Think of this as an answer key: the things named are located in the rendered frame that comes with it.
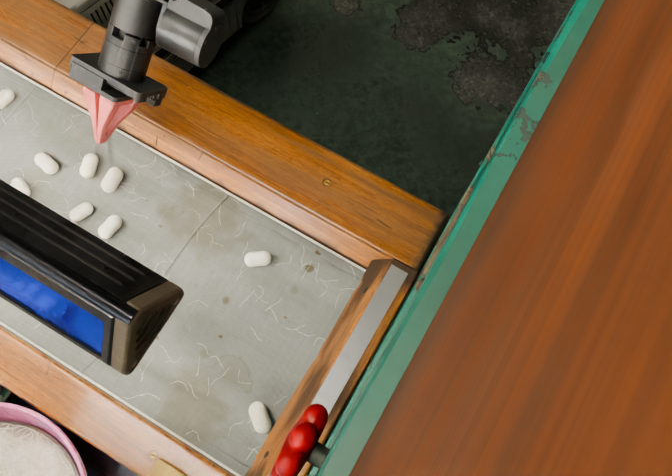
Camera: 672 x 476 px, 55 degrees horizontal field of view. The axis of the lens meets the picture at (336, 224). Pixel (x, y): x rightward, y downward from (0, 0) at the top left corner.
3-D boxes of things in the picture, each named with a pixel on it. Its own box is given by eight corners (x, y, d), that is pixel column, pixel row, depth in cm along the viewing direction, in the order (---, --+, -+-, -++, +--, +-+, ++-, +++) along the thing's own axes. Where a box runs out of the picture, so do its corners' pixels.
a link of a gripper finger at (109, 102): (98, 156, 80) (118, 87, 76) (52, 129, 81) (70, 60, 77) (130, 146, 86) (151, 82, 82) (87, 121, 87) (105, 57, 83)
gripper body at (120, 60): (135, 107, 76) (153, 49, 73) (66, 68, 78) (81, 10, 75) (165, 101, 82) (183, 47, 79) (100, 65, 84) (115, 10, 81)
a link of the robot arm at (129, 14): (139, -29, 78) (113, -30, 72) (189, -4, 77) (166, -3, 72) (123, 25, 80) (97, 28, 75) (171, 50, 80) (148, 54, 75)
